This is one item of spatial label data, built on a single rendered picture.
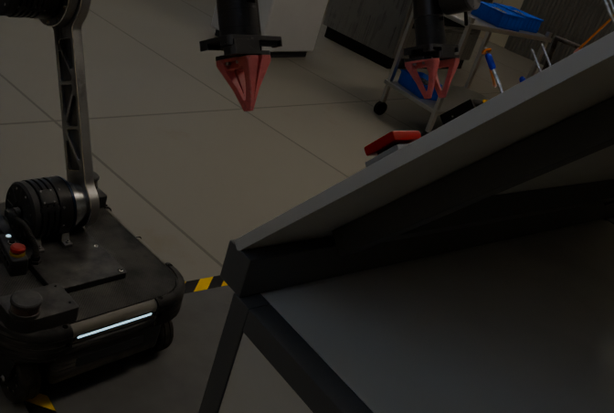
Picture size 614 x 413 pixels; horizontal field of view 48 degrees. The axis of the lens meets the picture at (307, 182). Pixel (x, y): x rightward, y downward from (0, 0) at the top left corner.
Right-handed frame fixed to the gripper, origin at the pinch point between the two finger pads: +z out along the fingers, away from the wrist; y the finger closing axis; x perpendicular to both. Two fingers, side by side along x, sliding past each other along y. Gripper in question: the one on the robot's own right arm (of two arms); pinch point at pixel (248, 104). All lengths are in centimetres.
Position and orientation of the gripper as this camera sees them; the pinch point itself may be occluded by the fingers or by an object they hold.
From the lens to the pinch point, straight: 96.4
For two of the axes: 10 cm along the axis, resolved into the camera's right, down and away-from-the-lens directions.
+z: 1.0, 9.9, 0.8
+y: 6.6, -1.3, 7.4
